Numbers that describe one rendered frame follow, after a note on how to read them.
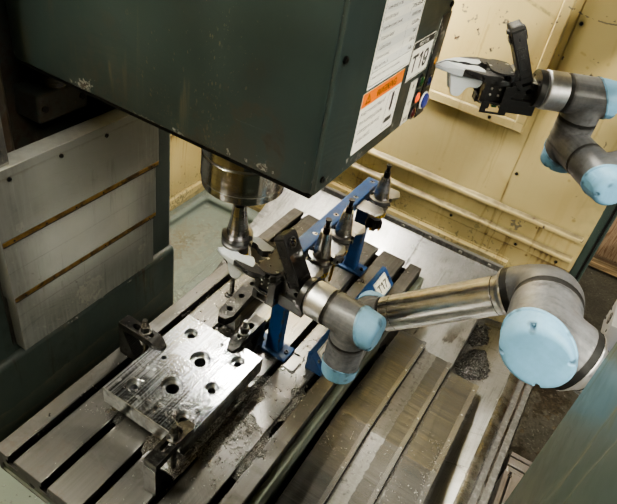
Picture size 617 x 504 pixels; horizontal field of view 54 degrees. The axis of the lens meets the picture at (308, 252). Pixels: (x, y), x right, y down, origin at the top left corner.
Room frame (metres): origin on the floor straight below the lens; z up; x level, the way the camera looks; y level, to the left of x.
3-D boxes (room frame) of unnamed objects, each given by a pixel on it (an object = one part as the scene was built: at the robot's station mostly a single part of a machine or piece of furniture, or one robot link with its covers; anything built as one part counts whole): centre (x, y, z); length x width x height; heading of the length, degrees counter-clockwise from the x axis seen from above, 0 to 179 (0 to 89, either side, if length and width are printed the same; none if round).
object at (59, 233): (1.13, 0.55, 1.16); 0.48 x 0.05 x 0.51; 156
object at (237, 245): (0.95, 0.15, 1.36); 0.06 x 0.06 x 0.03
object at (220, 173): (0.95, 0.15, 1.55); 0.16 x 0.16 x 0.12
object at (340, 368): (0.84, -0.11, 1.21); 0.11 x 0.08 x 0.11; 161
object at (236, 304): (1.22, 0.15, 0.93); 0.26 x 0.05 x 0.06; 161
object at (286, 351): (1.09, 0.04, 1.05); 0.10 x 0.05 x 0.30; 66
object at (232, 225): (0.95, 0.15, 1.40); 0.04 x 0.04 x 0.07
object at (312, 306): (0.86, -0.04, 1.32); 0.08 x 0.05 x 0.08; 153
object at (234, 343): (1.03, 0.11, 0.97); 0.13 x 0.03 x 0.15; 156
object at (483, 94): (1.15, -0.32, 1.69); 0.12 x 0.08 x 0.09; 96
